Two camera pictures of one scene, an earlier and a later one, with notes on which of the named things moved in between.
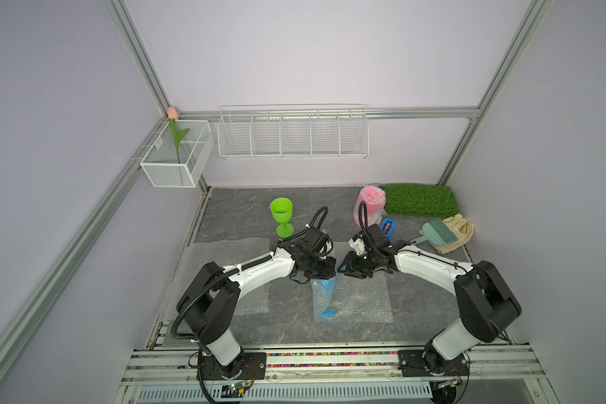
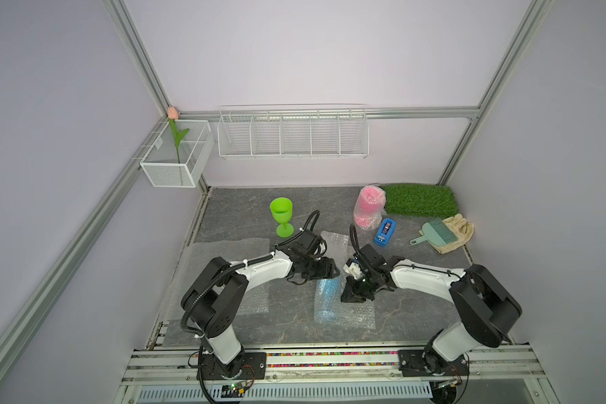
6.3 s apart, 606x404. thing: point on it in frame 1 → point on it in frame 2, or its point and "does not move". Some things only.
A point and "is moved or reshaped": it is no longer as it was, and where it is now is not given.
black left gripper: [328, 271] does not move
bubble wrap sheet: [348, 298] is moved or reshaped
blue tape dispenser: [387, 226] does not move
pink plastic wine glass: [369, 205] does not move
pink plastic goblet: [369, 206] does not move
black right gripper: [350, 268] → [349, 295]
